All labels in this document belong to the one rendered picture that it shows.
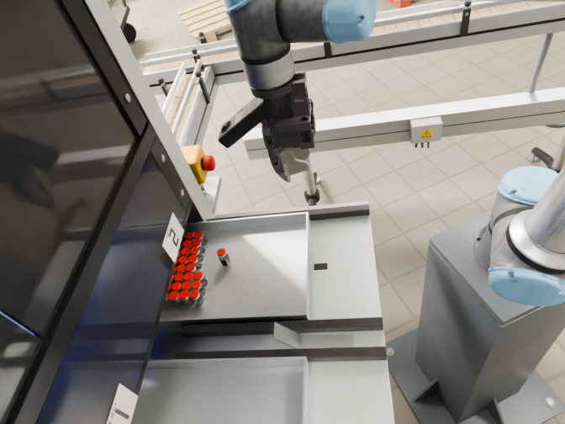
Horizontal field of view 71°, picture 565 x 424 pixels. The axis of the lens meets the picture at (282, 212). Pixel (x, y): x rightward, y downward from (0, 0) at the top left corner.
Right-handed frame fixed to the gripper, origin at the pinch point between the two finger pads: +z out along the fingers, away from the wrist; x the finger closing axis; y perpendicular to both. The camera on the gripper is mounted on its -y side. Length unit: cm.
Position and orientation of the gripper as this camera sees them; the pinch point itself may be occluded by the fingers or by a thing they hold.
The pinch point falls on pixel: (283, 176)
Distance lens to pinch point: 76.0
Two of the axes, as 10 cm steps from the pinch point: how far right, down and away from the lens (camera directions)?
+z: 2.0, 6.7, 7.2
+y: 9.8, -0.8, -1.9
